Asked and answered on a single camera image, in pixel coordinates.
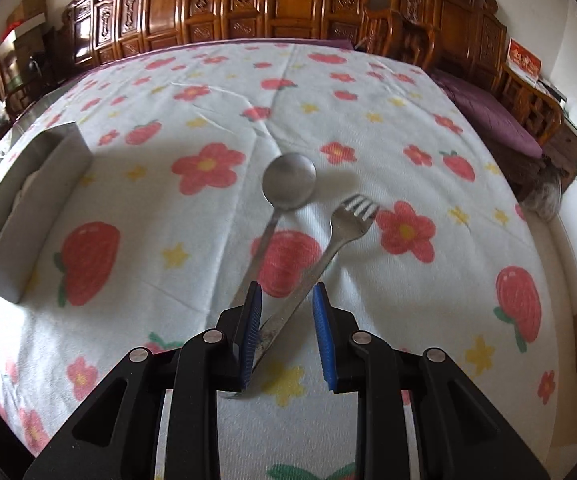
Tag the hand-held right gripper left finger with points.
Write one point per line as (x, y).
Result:
(252, 332)

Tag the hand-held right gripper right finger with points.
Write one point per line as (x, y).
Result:
(324, 340)

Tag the metal fork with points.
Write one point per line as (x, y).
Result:
(348, 222)

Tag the metal spoon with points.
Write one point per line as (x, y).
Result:
(288, 180)

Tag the stainless steel tray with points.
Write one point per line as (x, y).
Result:
(48, 180)

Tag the strawberry flower print tablecloth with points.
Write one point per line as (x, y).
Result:
(168, 125)

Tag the short purple seat cushion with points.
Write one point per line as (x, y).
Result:
(488, 110)

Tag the wooden side table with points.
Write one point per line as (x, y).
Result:
(568, 160)

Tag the wooden armchair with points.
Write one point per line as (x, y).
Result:
(398, 35)

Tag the red desk calendar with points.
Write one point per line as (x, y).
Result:
(523, 60)

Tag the short carved wooden bench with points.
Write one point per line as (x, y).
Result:
(458, 15)

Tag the cardboard box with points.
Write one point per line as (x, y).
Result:
(28, 10)

